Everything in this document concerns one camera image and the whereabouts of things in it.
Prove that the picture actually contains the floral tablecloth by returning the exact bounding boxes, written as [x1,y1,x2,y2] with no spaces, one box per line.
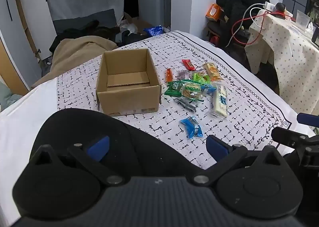
[245,10,318,115]

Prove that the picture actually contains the black clothes on floor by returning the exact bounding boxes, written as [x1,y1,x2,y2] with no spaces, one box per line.
[49,20,145,54]

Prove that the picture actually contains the white cable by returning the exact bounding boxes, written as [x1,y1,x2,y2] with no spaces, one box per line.
[225,3,269,48]

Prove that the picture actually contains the brown cardboard box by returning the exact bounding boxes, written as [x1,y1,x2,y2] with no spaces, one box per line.
[96,49,162,117]

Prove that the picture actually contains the blue snack packet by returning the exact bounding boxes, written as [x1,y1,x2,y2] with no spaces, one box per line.
[179,116,203,138]

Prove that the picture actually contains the yellow orange biscuit packet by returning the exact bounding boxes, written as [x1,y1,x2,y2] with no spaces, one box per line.
[203,63,223,81]

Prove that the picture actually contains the dark green snack packet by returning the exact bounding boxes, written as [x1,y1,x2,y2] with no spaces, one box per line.
[164,81,183,97]

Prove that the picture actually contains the purple candy packet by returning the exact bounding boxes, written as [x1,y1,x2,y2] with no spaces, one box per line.
[177,70,192,80]

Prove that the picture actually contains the white wardrobe door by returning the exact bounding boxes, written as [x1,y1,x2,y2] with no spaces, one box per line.
[1,0,56,93]

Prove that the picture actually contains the patterned white bed cover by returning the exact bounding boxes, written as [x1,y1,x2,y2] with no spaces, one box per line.
[1,32,313,226]

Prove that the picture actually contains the long white cracker packet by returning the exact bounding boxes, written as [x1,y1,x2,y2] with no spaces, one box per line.
[210,84,228,118]

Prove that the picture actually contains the blue foil bag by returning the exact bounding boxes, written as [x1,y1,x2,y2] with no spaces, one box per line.
[143,25,165,37]

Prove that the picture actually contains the white power strip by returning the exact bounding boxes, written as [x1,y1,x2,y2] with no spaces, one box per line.
[263,2,277,12]

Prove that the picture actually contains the red candy bar packet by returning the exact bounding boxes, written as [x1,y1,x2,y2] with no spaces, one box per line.
[182,59,196,71]

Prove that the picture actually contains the grey plush toy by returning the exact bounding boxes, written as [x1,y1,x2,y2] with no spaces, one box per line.
[0,82,22,111]

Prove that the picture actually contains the green cow biscuit packet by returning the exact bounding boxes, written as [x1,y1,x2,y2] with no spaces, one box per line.
[181,80,203,100]

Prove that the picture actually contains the grey fish snack packet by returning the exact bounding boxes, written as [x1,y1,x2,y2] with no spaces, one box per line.
[175,97,198,112]

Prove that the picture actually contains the small orange candy packet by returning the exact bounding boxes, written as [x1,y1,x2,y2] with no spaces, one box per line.
[165,68,174,83]

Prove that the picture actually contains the red cable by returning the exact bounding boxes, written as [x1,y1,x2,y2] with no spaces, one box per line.
[231,10,295,41]

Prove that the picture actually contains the orange tissue box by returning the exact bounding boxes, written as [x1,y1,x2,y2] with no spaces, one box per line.
[206,3,222,21]

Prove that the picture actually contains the tan blanket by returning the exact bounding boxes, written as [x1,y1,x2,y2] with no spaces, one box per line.
[31,36,117,89]

